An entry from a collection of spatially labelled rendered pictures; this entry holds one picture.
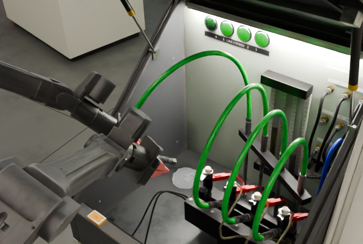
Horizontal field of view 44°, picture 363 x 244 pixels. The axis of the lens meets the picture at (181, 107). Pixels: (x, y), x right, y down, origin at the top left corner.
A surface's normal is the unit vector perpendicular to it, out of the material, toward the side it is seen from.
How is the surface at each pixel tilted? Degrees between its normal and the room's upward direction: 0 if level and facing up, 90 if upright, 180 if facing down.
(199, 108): 90
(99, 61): 0
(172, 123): 90
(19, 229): 33
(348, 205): 76
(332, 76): 90
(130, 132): 54
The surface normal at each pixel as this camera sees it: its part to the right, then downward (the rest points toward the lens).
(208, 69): -0.64, 0.45
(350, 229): -0.63, 0.25
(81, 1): 0.67, 0.40
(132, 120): -0.05, -0.02
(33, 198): 0.36, -0.57
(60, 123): -0.04, -0.82
